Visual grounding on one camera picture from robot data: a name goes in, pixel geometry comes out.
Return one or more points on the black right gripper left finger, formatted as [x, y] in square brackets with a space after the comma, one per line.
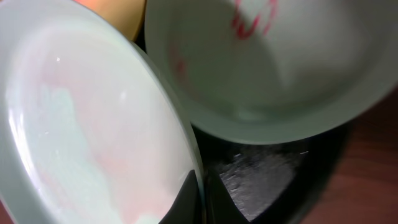
[187, 207]

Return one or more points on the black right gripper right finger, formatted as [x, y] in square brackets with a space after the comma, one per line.
[220, 207]

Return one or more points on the light blue plate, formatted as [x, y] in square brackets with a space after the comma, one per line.
[90, 131]

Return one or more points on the pale green plate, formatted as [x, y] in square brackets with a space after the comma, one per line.
[274, 71]

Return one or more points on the round black tray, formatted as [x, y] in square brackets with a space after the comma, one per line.
[277, 183]

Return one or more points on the yellow plate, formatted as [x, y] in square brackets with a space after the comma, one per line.
[127, 16]

